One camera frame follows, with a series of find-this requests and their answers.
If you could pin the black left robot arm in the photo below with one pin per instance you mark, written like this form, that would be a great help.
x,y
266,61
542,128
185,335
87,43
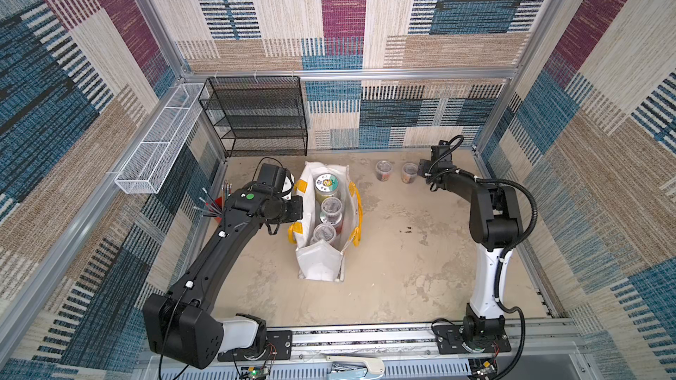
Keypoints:
x,y
179,323

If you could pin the clear seed jar red contents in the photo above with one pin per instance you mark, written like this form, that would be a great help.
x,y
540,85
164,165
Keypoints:
x,y
409,172

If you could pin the bundle of coloured pencils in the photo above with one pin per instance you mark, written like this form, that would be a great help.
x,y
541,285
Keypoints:
x,y
206,200

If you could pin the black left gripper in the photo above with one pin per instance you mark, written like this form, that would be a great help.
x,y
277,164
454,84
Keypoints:
x,y
298,209

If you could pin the black wire mesh shelf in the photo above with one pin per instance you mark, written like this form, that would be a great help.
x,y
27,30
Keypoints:
x,y
257,116

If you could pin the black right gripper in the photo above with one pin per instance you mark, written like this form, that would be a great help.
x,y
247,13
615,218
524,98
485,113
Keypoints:
x,y
433,172

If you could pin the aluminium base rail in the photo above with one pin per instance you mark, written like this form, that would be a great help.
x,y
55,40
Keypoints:
x,y
539,349

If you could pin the clear seed jar purple contents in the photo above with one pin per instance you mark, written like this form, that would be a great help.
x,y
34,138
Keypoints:
x,y
324,232

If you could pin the green label seed jar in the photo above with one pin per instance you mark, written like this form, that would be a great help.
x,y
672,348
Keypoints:
x,y
326,185

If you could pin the clear plastic seed jar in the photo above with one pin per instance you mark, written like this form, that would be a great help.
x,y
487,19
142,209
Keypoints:
x,y
384,170

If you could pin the white canvas tote bag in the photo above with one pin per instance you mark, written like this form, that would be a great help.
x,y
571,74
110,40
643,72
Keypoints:
x,y
324,260

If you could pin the white wire mesh basket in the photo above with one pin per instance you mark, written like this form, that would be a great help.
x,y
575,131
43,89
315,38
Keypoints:
x,y
153,158

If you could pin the clear seed jar dark contents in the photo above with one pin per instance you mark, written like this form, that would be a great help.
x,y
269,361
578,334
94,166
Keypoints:
x,y
331,211

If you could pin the red metal pencil bucket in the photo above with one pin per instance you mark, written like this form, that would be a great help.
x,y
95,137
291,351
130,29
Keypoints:
x,y
218,208

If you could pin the white handle tool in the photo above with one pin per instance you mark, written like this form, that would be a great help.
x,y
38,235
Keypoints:
x,y
350,367

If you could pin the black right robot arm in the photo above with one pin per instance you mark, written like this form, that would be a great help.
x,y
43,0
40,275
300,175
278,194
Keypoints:
x,y
496,227

